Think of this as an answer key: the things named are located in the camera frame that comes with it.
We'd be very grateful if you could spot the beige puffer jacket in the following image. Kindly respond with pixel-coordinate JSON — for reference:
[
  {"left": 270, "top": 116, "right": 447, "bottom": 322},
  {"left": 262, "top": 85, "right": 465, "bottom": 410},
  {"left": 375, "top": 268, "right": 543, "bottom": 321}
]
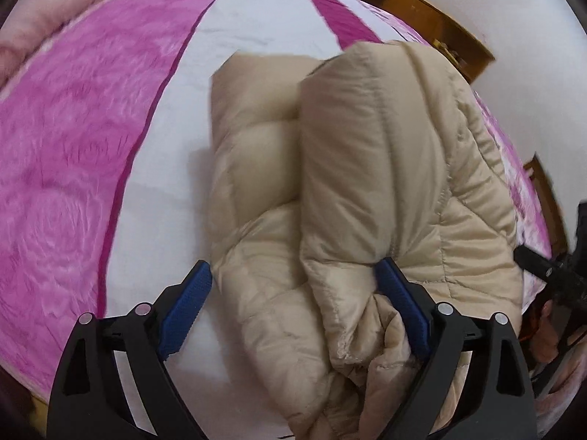
[{"left": 208, "top": 41, "right": 523, "bottom": 439}]

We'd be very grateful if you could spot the person right hand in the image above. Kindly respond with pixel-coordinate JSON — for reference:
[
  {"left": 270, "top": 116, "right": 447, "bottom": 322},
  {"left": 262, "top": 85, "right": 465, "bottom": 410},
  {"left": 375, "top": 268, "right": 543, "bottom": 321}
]
[{"left": 529, "top": 300, "right": 559, "bottom": 363}]

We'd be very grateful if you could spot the pink and white bedspread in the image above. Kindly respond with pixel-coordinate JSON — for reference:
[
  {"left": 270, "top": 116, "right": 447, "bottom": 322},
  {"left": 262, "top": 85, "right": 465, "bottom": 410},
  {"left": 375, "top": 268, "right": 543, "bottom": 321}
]
[{"left": 0, "top": 0, "right": 554, "bottom": 404}]

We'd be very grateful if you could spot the pink rolled quilt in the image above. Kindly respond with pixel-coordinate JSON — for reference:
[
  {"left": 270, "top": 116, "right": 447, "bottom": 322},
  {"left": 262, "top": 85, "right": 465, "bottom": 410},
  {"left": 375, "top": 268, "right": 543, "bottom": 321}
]
[{"left": 1, "top": 0, "right": 102, "bottom": 84}]

